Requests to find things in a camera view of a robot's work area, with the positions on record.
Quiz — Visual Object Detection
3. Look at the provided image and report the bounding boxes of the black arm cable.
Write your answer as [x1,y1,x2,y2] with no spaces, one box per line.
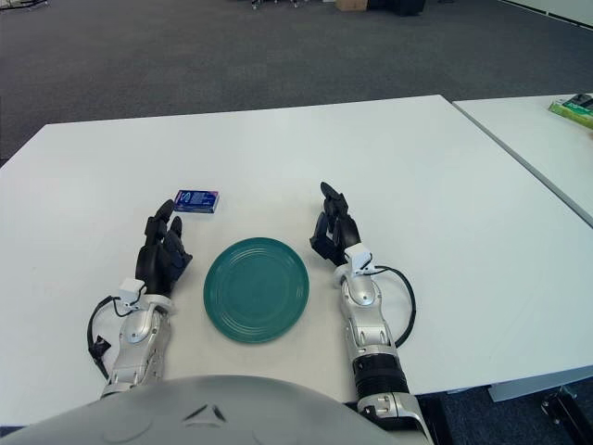
[370,264,417,349]
[86,296,140,377]

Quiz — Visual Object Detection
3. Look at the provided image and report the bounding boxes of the black bulky background object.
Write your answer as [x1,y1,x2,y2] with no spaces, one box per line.
[370,0,426,15]

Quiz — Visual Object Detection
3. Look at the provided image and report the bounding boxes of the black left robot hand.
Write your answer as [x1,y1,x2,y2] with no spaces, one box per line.
[134,198,194,299]

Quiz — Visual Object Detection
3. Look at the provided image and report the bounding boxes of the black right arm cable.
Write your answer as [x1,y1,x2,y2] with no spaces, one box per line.
[370,264,417,349]

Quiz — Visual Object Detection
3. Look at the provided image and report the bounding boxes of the blue gum box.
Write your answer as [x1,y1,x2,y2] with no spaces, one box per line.
[173,188,221,215]

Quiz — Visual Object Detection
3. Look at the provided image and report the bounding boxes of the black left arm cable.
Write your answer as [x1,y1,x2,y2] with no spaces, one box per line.
[86,296,140,377]

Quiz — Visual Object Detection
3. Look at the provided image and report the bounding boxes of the grey robot torso shell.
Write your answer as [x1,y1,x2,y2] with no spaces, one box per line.
[0,374,436,445]

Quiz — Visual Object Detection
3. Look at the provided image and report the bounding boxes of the black table foot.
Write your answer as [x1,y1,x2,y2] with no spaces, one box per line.
[540,384,593,445]

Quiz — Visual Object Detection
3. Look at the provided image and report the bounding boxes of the black office chair casters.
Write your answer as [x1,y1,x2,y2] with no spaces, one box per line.
[249,0,325,11]

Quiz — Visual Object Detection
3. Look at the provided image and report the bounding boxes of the white table frame beam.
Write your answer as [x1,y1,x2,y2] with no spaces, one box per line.
[488,370,593,403]

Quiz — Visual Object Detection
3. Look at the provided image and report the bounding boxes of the green flat box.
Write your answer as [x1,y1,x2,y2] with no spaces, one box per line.
[548,95,593,130]

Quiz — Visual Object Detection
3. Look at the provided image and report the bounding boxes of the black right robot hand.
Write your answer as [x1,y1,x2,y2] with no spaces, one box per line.
[309,182,362,268]

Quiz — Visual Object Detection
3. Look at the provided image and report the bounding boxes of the green ribbed plate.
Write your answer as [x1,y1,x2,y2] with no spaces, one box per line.
[203,236,310,345]

